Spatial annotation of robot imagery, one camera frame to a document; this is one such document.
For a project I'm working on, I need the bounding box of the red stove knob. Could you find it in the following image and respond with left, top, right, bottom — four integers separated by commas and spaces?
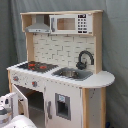
32, 81, 37, 87
12, 75, 20, 83

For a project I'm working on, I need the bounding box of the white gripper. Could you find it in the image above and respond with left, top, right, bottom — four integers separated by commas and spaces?
0, 92, 18, 114

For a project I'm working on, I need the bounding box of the left red stove knob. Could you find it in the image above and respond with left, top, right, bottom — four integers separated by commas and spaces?
12, 75, 20, 83

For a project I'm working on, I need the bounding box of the white cabinet door with dispenser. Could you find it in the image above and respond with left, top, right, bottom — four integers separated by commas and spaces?
44, 81, 82, 128

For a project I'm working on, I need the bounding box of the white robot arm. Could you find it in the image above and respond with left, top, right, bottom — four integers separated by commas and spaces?
0, 92, 37, 128

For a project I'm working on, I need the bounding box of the wooden toy kitchen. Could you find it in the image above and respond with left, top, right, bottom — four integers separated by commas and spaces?
8, 10, 115, 128

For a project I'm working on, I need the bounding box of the grey range hood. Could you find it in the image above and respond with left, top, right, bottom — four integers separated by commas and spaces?
25, 14, 50, 33

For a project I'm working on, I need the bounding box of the right red stove knob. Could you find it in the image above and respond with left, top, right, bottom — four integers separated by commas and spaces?
32, 81, 37, 87

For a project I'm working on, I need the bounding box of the metal toy sink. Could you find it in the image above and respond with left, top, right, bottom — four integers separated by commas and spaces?
53, 67, 92, 81

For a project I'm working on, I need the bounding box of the white oven door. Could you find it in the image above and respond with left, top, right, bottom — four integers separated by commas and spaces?
12, 85, 29, 117

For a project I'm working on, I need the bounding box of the black toy faucet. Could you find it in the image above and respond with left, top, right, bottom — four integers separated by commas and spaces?
76, 50, 94, 70

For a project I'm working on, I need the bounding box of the black toy stovetop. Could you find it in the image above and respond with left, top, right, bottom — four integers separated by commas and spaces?
20, 61, 56, 73

